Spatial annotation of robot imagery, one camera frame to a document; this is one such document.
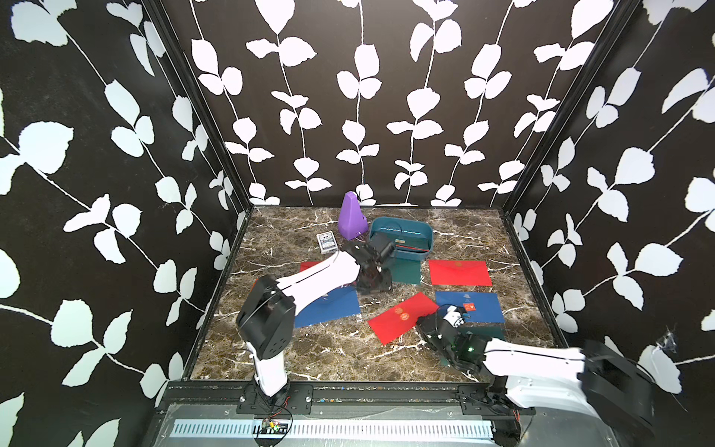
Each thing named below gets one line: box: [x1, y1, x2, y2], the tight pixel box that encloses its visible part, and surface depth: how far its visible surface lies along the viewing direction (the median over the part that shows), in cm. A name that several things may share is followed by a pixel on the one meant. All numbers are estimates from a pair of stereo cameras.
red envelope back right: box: [428, 259, 494, 286], surface depth 104 cm
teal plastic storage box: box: [369, 216, 434, 261], surface depth 110 cm
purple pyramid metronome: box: [338, 190, 369, 241], surface depth 106 cm
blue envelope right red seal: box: [435, 291, 505, 324], surface depth 95 cm
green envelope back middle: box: [391, 259, 421, 285], surface depth 104 cm
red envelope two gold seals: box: [367, 291, 440, 346], surface depth 91 cm
